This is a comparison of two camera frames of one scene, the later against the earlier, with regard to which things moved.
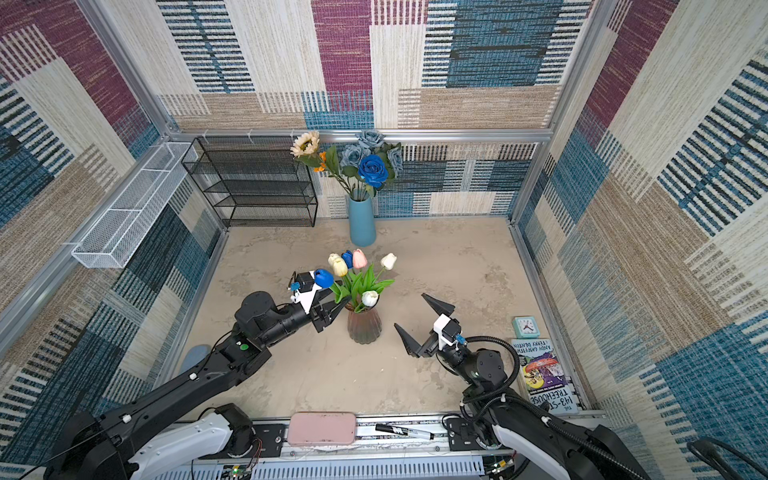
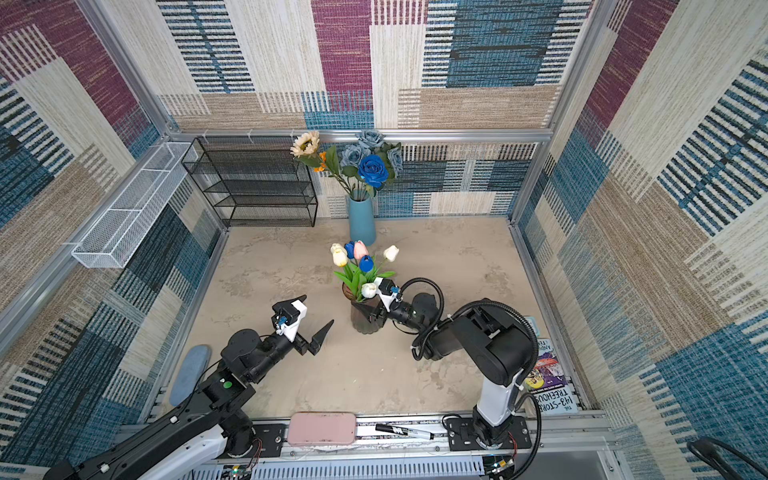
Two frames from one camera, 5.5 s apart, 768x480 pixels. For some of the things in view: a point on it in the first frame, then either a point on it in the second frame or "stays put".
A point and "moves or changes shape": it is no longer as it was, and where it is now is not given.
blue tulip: x=348 y=257 moves or changes shape
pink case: x=319 y=428 stays put
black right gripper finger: x=411 y=344 → x=374 y=314
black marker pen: x=405 y=431 stays put
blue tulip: x=326 y=279 → x=367 y=263
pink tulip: x=359 y=259 moves or changes shape
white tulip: x=387 y=261 moves or changes shape
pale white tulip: x=369 y=300 moves or changes shape
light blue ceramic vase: x=362 y=222 stays put
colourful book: x=545 y=377 stays put
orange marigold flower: x=322 y=156 stays put
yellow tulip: x=341 y=287 moves or changes shape
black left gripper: x=325 y=317 → x=301 y=346
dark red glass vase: x=365 y=327 moves or changes shape
